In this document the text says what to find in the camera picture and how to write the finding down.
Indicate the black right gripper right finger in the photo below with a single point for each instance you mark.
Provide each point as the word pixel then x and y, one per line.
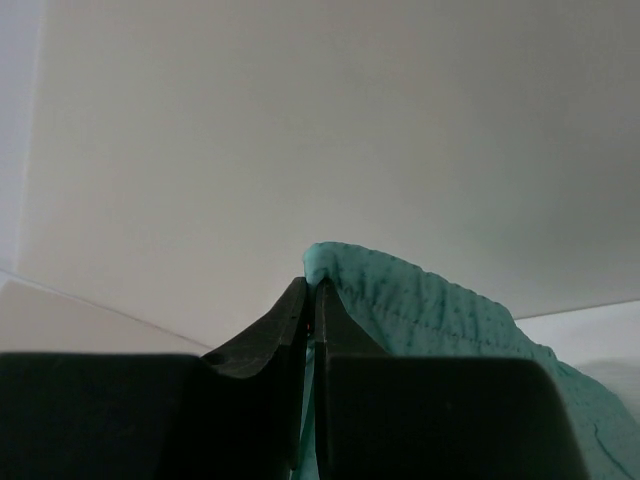
pixel 380 416

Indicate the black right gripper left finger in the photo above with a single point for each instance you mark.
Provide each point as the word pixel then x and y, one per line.
pixel 233 413

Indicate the teal and orange jacket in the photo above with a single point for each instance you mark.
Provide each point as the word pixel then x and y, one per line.
pixel 411 312

